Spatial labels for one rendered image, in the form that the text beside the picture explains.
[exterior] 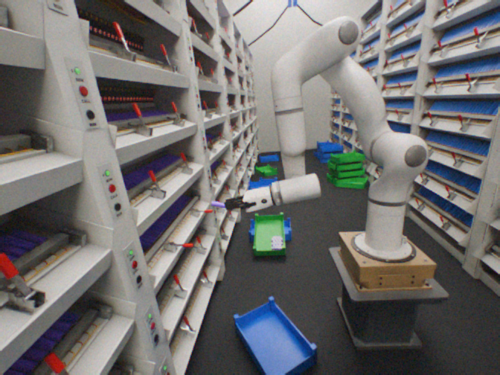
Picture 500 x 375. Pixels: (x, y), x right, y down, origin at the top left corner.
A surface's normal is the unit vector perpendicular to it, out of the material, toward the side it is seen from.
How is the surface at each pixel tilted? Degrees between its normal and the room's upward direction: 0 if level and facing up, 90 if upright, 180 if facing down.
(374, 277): 90
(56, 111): 90
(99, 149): 90
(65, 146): 90
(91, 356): 20
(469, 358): 0
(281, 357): 0
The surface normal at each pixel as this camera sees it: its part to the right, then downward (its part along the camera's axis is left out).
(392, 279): -0.04, 0.33
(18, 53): 0.96, 0.28
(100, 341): 0.26, -0.90
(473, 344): -0.09, -0.94
